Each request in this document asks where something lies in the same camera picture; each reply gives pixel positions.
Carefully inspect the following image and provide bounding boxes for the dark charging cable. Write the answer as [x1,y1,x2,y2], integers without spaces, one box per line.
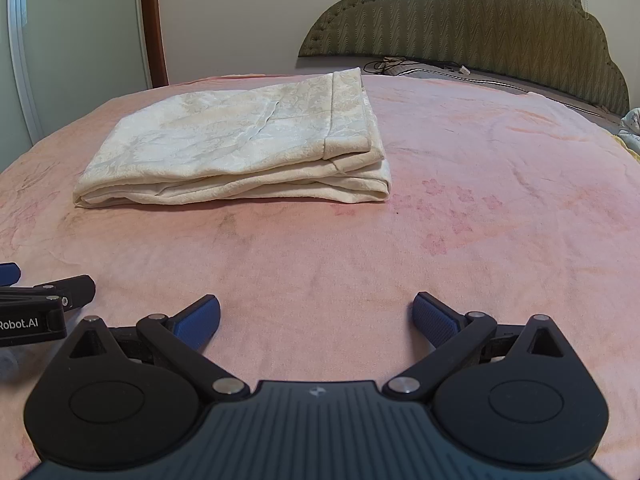
[363,57,472,76]

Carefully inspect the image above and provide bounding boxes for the yellow blanket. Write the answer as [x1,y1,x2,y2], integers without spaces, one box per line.
[617,132,640,163]

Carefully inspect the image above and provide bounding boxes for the white flowered wardrobe door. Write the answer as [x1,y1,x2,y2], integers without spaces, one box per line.
[0,0,154,173]

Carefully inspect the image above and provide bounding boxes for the white patterned pants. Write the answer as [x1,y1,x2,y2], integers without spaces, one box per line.
[73,67,393,209]

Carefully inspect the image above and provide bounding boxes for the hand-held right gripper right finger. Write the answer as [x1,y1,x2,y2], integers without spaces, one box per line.
[382,291,574,404]

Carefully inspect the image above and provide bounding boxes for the olive padded headboard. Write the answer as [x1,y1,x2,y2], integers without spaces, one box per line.
[297,0,631,114]

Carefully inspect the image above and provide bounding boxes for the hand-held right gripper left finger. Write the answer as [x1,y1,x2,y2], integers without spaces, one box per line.
[69,294,251,405]

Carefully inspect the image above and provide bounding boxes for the brown wooden door frame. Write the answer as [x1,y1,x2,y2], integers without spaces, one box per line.
[138,0,170,87]

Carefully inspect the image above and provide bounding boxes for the pink bed sheet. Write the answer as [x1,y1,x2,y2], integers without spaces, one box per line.
[0,73,640,480]

